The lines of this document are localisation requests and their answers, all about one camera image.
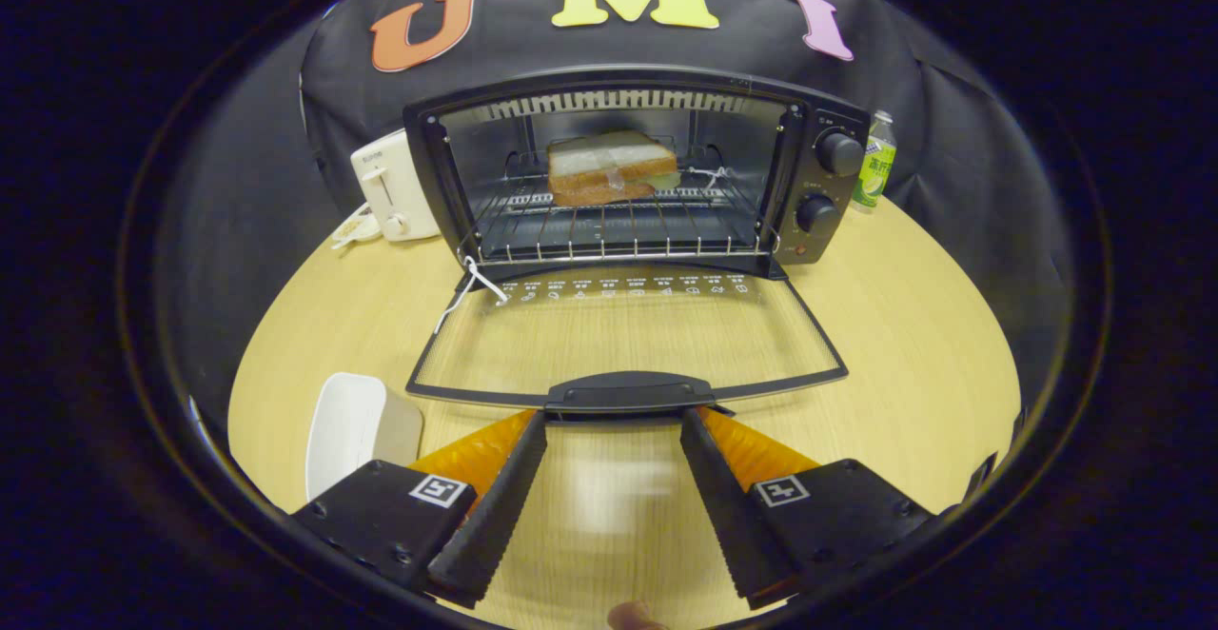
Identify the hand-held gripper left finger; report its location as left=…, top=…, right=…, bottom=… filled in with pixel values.
left=290, top=408, right=550, bottom=609

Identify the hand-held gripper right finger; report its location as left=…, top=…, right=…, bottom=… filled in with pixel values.
left=678, top=404, right=938, bottom=610

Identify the black toaster oven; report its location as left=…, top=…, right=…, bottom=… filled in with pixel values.
left=403, top=64, right=872, bottom=419

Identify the toasted bread sandwich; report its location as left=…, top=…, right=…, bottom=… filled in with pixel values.
left=547, top=130, right=683, bottom=208

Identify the white pop-up toaster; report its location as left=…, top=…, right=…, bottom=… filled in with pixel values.
left=349, top=128, right=442, bottom=243

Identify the white plate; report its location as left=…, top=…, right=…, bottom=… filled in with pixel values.
left=304, top=372, right=424, bottom=502

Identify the green label plastic bottle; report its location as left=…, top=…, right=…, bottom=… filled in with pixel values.
left=850, top=110, right=898, bottom=213

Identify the black backdrop cloth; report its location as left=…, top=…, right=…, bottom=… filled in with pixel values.
left=157, top=0, right=1076, bottom=403

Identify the metal oven wire rack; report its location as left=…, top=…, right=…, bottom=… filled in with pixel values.
left=471, top=173, right=776, bottom=262

